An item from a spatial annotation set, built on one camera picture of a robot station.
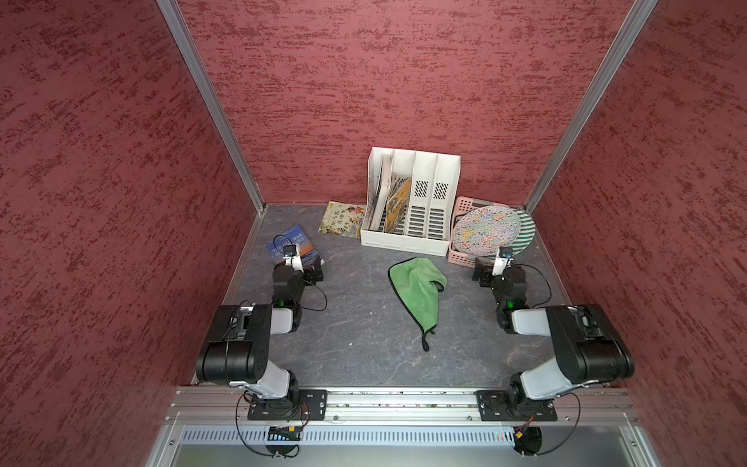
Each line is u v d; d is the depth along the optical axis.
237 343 0.50
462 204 1.16
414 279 0.95
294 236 1.08
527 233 0.97
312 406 0.74
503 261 0.80
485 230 1.05
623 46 0.77
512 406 0.68
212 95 0.87
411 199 1.03
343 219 1.17
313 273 0.85
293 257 0.79
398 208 1.04
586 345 0.46
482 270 0.85
